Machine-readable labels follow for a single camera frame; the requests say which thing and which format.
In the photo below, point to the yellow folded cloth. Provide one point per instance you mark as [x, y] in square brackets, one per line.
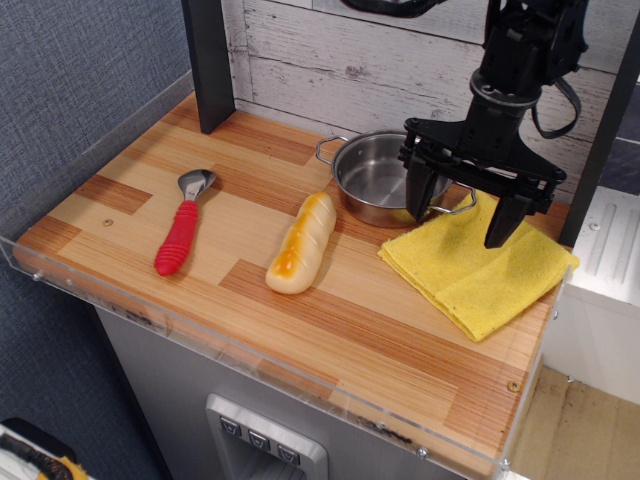
[480, 290]

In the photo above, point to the dark left post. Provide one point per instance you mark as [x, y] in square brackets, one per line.
[209, 58]

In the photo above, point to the black and orange object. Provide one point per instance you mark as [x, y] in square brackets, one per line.
[28, 452]

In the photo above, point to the clear acrylic guard rail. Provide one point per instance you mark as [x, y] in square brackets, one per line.
[94, 164]

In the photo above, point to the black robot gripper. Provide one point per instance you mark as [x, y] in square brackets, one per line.
[484, 151]

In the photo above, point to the red handled metal spoon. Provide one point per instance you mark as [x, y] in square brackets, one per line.
[175, 249]

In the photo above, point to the silver dispenser panel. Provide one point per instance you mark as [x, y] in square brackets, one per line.
[252, 446]

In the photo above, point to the dark post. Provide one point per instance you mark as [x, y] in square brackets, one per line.
[209, 58]
[612, 118]

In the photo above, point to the white side unit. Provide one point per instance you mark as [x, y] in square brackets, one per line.
[594, 334]

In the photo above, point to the cream bread bun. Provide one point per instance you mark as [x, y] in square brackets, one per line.
[298, 262]

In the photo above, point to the small steel pot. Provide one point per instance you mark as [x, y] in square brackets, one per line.
[372, 181]

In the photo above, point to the dark right post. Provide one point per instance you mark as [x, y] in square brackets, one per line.
[612, 118]

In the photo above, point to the grey toy fridge cabinet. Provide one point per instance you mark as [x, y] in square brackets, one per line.
[171, 383]

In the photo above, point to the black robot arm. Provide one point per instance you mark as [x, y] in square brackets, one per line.
[528, 45]

